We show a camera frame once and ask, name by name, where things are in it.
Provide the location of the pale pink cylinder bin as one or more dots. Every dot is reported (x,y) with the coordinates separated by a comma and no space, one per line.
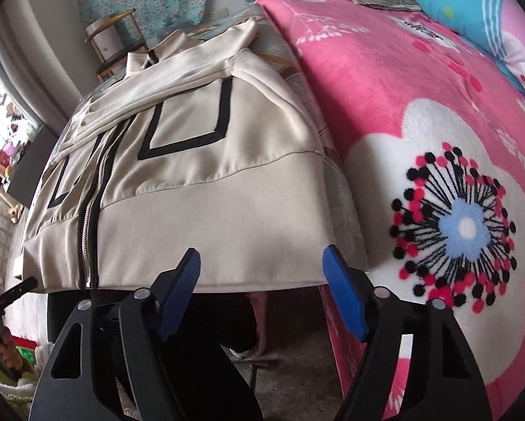
(109,39)

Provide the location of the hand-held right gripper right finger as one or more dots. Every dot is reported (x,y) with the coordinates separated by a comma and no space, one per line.
(346,298)

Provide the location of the grey curtain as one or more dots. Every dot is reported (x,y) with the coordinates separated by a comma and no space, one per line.
(38,74)

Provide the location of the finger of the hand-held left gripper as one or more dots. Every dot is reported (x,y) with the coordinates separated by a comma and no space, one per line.
(12,293)

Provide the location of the pink floral blanket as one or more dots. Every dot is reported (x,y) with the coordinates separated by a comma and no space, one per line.
(376,96)

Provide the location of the floral hanging cloth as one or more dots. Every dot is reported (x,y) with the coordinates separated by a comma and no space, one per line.
(157,0)

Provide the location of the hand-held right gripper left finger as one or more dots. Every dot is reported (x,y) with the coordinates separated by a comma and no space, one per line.
(181,294)

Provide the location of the green fuzzy cloth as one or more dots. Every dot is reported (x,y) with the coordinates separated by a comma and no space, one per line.
(12,394)

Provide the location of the beige slippers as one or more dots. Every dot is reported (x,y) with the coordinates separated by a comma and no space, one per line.
(15,213)

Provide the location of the dark grey cabinet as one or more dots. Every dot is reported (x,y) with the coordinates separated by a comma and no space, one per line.
(30,171)

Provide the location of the cream zip jacket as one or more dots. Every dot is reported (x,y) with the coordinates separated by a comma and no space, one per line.
(245,228)

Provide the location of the person's black trousers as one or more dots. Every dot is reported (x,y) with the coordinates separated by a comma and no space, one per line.
(218,359)

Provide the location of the blue patterned pillow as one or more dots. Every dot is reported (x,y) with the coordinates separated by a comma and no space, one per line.
(455,4)

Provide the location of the wooden chair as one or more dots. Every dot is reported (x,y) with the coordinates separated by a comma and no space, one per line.
(115,59)

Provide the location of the person's left hand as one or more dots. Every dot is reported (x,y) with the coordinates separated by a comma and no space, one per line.
(6,353)

